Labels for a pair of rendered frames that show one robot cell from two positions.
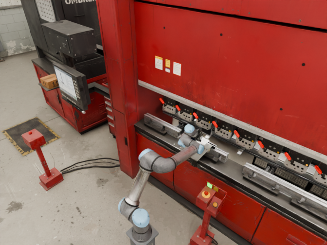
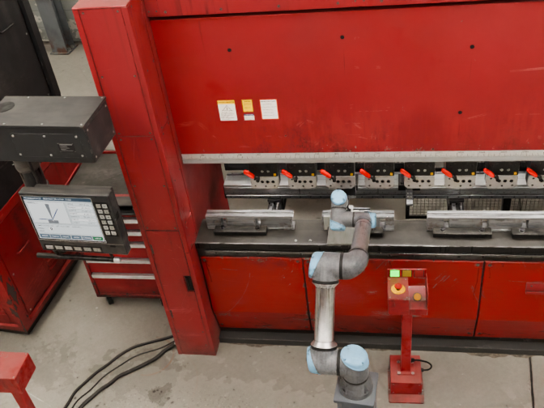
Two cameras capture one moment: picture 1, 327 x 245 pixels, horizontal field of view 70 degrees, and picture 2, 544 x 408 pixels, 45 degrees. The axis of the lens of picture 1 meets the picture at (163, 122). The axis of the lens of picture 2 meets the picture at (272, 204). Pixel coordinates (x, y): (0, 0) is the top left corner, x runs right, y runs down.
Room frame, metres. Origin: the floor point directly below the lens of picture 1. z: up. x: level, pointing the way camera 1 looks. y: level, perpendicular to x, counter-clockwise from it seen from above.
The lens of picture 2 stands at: (-0.58, 1.18, 3.30)
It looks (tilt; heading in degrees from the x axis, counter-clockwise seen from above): 38 degrees down; 334
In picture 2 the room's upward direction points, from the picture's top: 8 degrees counter-clockwise
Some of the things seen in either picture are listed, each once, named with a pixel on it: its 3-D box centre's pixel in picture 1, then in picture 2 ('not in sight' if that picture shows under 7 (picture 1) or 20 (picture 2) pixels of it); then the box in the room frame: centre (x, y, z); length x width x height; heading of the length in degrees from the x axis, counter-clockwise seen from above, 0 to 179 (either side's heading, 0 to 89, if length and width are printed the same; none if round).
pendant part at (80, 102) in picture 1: (73, 85); (78, 216); (2.05, 0.89, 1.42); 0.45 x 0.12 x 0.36; 47
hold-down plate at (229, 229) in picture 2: (155, 128); (240, 230); (2.06, 0.09, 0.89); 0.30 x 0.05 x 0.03; 51
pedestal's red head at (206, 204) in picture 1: (210, 199); (407, 291); (1.24, -0.42, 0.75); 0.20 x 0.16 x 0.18; 52
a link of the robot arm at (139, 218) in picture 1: (140, 219); (353, 363); (0.92, 0.16, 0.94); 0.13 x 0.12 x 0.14; 48
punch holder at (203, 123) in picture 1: (205, 118); (340, 171); (1.74, -0.39, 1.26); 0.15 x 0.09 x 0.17; 51
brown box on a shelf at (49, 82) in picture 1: (50, 80); not in sight; (2.90, 1.56, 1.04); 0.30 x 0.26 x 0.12; 45
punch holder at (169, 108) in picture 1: (171, 103); (265, 172); (1.99, -0.08, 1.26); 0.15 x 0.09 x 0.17; 51
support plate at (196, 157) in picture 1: (196, 148); (346, 227); (1.61, -0.31, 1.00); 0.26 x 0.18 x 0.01; 141
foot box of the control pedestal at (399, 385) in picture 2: (200, 241); (405, 378); (1.22, -0.40, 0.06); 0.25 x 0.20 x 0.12; 142
